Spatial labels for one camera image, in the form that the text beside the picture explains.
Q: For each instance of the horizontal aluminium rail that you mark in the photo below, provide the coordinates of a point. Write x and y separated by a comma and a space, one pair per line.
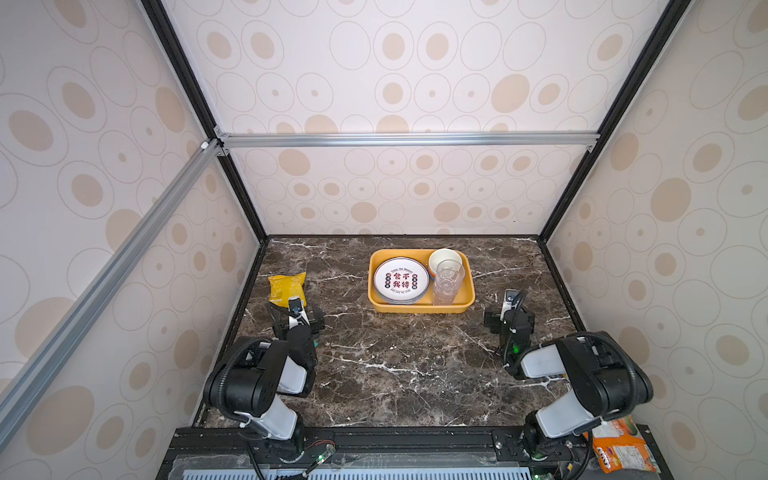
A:
424, 139

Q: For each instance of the orange snack packet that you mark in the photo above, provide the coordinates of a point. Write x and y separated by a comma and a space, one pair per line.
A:
618, 445

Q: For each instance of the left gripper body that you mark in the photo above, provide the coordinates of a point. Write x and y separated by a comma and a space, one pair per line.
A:
312, 331

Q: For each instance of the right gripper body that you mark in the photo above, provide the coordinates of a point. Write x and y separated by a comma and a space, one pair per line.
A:
497, 318

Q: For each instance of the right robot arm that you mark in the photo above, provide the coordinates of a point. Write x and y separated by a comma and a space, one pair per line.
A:
605, 383

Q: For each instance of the diagonal aluminium rail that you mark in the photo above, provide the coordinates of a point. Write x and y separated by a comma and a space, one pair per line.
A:
40, 371

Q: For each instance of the yellow plastic bin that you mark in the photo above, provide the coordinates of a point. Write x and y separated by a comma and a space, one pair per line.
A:
424, 305

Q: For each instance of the clear cup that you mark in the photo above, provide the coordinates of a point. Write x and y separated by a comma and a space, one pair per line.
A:
449, 276

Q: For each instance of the yellow snack bag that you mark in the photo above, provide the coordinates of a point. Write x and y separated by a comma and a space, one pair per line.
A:
283, 288

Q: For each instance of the cream white bowl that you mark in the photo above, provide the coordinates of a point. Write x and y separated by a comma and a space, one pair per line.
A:
441, 255

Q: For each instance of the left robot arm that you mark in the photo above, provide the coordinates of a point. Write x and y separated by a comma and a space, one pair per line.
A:
252, 376

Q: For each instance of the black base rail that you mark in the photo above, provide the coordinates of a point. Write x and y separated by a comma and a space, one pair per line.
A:
484, 452

